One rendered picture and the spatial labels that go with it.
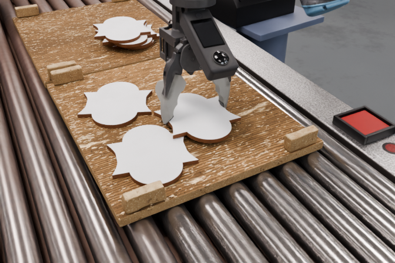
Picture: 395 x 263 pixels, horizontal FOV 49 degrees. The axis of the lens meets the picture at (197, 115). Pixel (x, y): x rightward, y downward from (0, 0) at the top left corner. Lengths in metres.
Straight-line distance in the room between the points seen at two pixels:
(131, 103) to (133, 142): 0.12
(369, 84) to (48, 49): 2.29
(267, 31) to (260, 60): 0.29
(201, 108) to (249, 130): 0.09
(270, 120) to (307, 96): 0.15
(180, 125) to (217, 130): 0.06
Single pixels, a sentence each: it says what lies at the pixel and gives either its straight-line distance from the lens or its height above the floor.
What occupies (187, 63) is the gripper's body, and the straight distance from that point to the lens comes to 0.67.
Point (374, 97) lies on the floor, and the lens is 2.84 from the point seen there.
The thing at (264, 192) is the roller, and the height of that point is 0.91.
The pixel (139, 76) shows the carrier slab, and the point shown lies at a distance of 0.89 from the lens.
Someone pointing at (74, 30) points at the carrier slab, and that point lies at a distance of 1.15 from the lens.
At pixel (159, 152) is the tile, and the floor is 0.94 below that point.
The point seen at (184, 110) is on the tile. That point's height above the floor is 0.95.
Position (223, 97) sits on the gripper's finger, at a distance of 0.74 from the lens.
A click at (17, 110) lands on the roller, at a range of 0.87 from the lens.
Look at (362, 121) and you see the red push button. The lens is 0.81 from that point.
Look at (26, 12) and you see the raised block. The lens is 1.27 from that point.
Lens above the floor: 1.35
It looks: 33 degrees down
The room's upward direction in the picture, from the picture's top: straight up
